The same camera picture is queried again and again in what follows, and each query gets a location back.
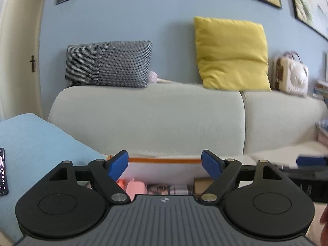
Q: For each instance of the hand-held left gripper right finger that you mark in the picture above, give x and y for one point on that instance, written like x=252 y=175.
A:
x=211 y=164

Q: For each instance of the person's right hand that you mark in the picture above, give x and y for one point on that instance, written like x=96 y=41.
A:
x=325 y=225

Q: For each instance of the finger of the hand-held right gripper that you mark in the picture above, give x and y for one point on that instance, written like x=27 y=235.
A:
x=305 y=171
x=312 y=160

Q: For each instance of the orange cardboard box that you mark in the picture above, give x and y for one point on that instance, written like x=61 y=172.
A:
x=164 y=160

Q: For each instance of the stack of books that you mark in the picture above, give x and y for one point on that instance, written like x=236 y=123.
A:
x=321 y=89

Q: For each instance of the small brown cardboard box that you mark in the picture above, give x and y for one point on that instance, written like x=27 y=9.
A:
x=201 y=185

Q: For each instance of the houndstooth pillow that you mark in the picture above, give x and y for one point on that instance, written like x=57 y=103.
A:
x=107 y=64

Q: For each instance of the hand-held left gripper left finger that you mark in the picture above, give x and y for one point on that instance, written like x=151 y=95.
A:
x=118 y=164

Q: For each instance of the pink plastic cup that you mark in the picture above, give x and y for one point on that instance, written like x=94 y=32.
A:
x=135 y=189

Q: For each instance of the dark printed card box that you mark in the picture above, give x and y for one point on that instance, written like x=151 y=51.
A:
x=157 y=189

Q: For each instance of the yellow pillow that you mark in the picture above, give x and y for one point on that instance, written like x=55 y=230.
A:
x=230 y=53

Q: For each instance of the white door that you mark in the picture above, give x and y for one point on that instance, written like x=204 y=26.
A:
x=18 y=43

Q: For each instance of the beige fabric sofa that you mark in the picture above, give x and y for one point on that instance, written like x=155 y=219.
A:
x=153 y=117

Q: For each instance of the pink plush toy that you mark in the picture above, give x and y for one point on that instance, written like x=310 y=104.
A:
x=153 y=77

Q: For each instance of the cream bear-shaped case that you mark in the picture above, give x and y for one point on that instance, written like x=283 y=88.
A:
x=294 y=76

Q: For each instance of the black smartphone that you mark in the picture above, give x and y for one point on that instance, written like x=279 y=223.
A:
x=3 y=171

